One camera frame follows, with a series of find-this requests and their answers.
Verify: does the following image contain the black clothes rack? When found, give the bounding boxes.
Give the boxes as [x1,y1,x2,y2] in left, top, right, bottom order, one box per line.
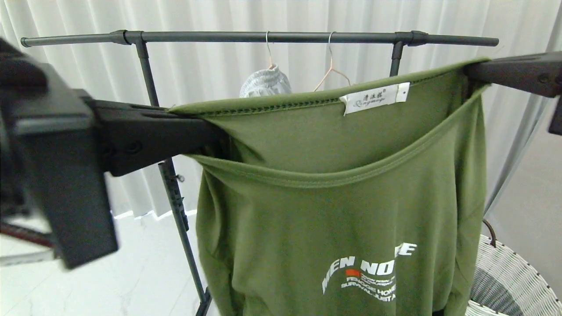
[21,30,500,316]

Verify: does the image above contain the white curtain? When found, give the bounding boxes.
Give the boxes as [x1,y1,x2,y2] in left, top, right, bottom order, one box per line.
[0,0,562,220]

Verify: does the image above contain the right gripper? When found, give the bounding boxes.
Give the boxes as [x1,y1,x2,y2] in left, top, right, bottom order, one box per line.
[463,52,562,136]

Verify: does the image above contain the white laundry basket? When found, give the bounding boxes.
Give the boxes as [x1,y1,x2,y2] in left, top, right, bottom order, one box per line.
[465,219,562,316]

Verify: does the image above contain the olive green garment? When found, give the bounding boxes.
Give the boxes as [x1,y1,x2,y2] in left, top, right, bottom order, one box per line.
[169,57,491,316]

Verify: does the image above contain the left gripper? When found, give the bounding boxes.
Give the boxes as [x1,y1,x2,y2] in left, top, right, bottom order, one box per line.
[0,39,229,269]

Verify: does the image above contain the pale grey shorts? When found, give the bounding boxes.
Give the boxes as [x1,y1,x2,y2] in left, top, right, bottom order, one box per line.
[239,65,292,98]

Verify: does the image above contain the pink clothes hanger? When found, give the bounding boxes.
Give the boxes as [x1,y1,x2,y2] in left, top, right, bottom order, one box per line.
[265,32,278,70]
[313,32,352,92]

